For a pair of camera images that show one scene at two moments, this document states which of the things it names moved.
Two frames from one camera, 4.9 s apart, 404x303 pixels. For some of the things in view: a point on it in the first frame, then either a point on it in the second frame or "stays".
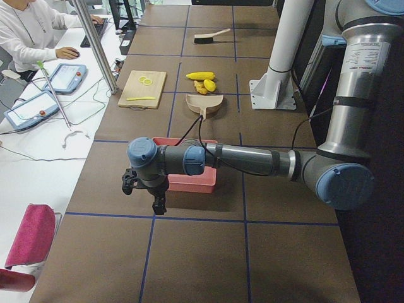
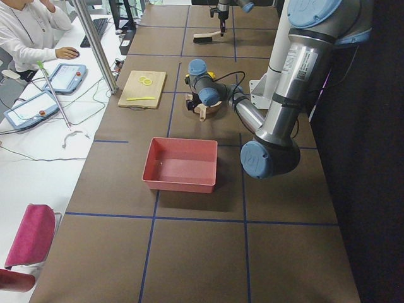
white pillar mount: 274,89 stays
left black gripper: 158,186 to 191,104
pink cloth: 33,240 stays
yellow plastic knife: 142,98 stays
